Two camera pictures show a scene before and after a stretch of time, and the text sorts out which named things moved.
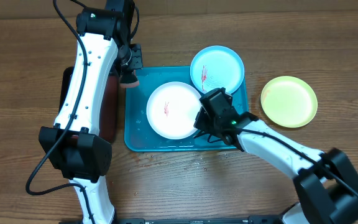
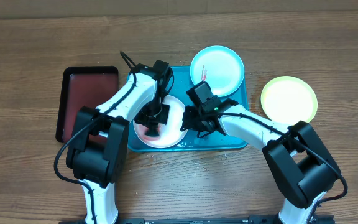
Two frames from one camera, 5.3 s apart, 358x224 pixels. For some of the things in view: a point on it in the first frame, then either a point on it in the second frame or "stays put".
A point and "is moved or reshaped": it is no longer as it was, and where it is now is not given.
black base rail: [260, 219] stays put
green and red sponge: [128, 80] -> [142, 130]
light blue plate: [215, 66] stays put
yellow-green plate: [288, 101] stays put
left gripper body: [130, 58] -> [152, 114]
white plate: [171, 109] is moved or reshaped
